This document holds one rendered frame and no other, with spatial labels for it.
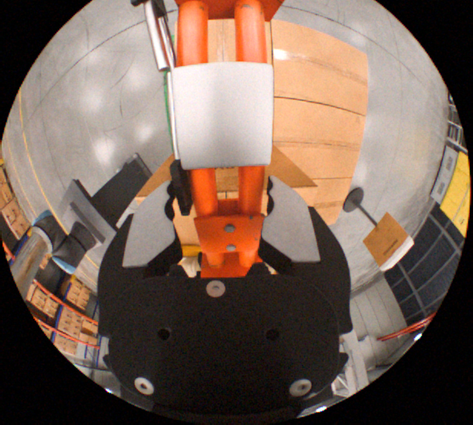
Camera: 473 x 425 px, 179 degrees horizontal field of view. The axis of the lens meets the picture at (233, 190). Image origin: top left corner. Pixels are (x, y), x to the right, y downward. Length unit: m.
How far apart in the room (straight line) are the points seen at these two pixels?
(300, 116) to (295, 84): 0.15
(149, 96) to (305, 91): 1.08
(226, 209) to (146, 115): 1.24
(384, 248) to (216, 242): 1.62
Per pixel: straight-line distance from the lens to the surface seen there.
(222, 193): 0.29
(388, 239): 1.68
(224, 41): 0.71
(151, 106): 1.31
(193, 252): 0.39
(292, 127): 0.72
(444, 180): 7.34
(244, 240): 0.15
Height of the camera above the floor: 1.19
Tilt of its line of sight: 58 degrees down
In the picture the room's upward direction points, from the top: 173 degrees clockwise
